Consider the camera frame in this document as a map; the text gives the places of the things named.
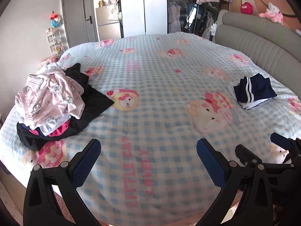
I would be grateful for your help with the pink printed pajama pants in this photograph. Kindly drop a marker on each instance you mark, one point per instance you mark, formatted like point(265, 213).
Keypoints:
point(49, 96)

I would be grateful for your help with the small pink plush toy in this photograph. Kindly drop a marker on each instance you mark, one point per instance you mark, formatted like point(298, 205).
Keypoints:
point(112, 0)

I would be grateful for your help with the silver fridge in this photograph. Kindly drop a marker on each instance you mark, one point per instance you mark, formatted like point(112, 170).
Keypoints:
point(108, 28)

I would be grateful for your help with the red blue plush toy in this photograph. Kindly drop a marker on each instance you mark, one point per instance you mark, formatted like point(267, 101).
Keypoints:
point(56, 18)

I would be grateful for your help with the gold container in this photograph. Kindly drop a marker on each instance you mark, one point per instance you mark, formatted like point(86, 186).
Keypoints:
point(101, 3)

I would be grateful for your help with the white shelf rack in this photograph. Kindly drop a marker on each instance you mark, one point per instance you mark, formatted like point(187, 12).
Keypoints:
point(55, 42)

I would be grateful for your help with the black garment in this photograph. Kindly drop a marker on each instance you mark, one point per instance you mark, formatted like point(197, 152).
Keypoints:
point(94, 103)

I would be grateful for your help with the pink white plush toy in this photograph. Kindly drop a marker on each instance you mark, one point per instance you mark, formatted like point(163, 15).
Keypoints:
point(272, 14)

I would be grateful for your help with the blue checked printed blanket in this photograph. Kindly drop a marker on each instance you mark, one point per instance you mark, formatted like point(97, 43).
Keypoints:
point(152, 87)

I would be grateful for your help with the grey wardrobe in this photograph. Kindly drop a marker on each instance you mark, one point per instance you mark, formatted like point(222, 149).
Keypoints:
point(77, 16)

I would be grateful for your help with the grey bed headboard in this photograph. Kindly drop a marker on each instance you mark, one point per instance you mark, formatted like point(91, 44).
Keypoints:
point(254, 40)

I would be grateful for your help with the folded navy white-striped garment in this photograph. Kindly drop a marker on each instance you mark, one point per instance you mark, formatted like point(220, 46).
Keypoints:
point(255, 88)

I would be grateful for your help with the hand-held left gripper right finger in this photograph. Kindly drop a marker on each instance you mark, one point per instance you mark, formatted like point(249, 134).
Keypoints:
point(210, 162)

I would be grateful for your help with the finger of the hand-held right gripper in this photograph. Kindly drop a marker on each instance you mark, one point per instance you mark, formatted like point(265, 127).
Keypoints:
point(281, 141)
point(244, 154)

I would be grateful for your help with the glass-door wardrobe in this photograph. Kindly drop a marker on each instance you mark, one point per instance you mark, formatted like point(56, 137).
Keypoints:
point(181, 11)

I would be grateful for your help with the pink cloth heap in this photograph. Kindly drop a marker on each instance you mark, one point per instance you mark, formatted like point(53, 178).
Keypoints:
point(49, 60)

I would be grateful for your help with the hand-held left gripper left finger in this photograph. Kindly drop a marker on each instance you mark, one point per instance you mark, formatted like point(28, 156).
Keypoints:
point(88, 160)

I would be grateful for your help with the white power strip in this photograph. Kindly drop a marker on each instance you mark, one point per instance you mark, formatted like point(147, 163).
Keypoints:
point(213, 29)

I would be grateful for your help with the white wardrobe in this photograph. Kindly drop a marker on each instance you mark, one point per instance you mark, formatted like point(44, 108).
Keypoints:
point(134, 9)

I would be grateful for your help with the magenta garment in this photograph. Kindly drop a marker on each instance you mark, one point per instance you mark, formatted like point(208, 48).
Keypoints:
point(60, 129)

